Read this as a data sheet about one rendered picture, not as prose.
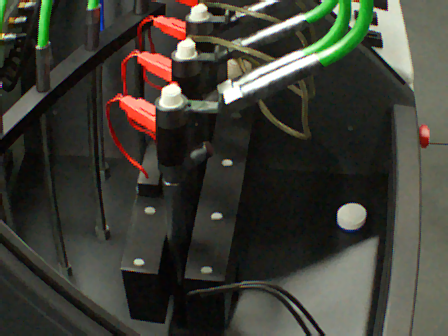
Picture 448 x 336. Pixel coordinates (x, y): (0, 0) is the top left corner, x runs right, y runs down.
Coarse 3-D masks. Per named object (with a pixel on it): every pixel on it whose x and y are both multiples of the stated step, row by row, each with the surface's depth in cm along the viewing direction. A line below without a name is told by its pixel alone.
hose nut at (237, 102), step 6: (228, 90) 97; (234, 90) 97; (240, 90) 97; (228, 96) 97; (234, 96) 97; (240, 96) 96; (228, 102) 97; (234, 102) 97; (240, 102) 97; (246, 102) 97; (234, 108) 97; (240, 108) 97
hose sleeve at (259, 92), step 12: (300, 60) 94; (312, 60) 93; (276, 72) 95; (288, 72) 94; (300, 72) 94; (312, 72) 94; (252, 84) 96; (264, 84) 95; (276, 84) 95; (288, 84) 95; (252, 96) 96; (264, 96) 96
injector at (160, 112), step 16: (160, 96) 99; (160, 112) 98; (176, 112) 98; (160, 128) 99; (176, 128) 99; (160, 144) 100; (176, 144) 100; (208, 144) 101; (160, 160) 101; (176, 160) 101; (192, 160) 101; (176, 176) 102; (176, 192) 103; (176, 208) 105; (176, 224) 106; (176, 240) 107; (176, 256) 108; (176, 272) 110
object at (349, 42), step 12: (0, 0) 91; (360, 0) 88; (372, 0) 88; (0, 12) 92; (360, 12) 89; (372, 12) 89; (0, 24) 93; (360, 24) 90; (0, 36) 95; (348, 36) 91; (360, 36) 90; (336, 48) 92; (348, 48) 92; (324, 60) 93; (336, 60) 93; (0, 84) 99
